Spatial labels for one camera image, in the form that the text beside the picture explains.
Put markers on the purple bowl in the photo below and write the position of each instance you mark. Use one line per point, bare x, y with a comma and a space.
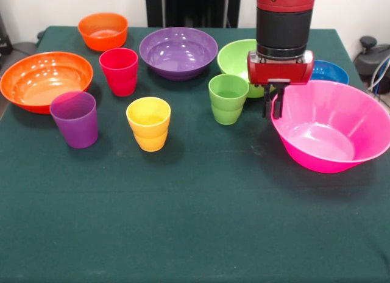
178, 57

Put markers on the large orange bowl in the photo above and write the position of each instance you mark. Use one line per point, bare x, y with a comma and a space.
45, 78

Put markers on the blue bowl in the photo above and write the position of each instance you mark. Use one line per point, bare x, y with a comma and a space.
332, 71

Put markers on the small orange bowl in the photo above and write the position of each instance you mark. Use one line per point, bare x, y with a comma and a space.
103, 39

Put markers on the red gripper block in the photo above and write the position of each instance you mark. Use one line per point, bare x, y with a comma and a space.
280, 72

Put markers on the pink bowl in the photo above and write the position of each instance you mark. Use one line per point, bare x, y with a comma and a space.
335, 127

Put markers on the dark green tablecloth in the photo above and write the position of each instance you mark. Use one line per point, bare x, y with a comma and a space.
182, 219

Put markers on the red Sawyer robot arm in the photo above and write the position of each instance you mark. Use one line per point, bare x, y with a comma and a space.
283, 30

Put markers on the red cup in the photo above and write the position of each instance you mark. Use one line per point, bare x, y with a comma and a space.
119, 78

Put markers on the purple cup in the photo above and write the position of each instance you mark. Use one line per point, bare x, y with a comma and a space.
77, 127

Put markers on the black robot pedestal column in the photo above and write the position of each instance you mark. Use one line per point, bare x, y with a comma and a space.
195, 8

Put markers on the green cup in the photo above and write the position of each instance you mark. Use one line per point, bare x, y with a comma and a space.
227, 109

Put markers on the black equipment box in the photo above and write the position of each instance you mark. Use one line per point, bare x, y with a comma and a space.
4, 36

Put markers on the green bowl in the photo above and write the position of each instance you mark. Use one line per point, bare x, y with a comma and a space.
234, 60

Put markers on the yellow cup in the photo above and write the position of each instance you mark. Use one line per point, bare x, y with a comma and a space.
149, 133

